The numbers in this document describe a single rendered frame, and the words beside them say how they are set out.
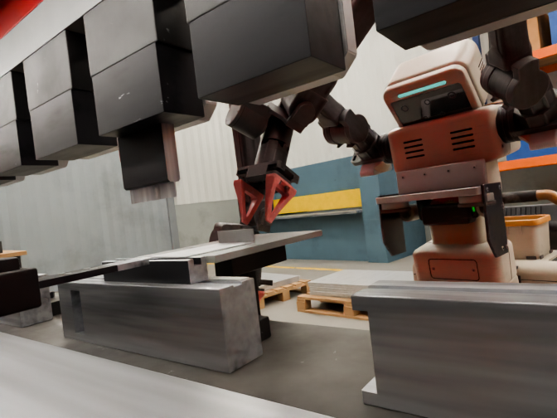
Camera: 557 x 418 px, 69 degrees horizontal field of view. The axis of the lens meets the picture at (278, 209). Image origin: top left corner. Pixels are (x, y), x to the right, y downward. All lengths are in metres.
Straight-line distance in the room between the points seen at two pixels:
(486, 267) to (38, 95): 0.97
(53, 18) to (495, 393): 0.71
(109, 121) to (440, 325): 0.46
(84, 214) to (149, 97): 7.69
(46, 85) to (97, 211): 7.55
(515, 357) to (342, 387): 0.16
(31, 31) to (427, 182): 0.87
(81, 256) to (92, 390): 7.97
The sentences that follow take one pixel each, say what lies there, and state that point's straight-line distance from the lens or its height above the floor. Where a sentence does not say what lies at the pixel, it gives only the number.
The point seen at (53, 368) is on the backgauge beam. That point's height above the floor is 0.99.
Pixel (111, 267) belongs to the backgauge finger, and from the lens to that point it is 0.53.
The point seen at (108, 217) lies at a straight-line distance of 8.31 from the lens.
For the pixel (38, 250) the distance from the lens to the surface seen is 7.99.
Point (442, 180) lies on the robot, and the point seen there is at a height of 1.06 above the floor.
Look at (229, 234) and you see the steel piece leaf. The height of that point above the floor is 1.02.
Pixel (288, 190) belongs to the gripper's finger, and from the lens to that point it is 0.71.
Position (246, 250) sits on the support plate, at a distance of 0.56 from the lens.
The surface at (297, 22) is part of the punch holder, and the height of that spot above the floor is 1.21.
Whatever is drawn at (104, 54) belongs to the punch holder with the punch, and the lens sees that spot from 0.60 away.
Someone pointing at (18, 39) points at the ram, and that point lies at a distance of 0.84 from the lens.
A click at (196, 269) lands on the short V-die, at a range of 0.52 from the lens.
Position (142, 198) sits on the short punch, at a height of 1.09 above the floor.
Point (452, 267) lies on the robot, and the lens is 1.10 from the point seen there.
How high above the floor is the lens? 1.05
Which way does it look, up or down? 1 degrees down
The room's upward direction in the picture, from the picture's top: 7 degrees counter-clockwise
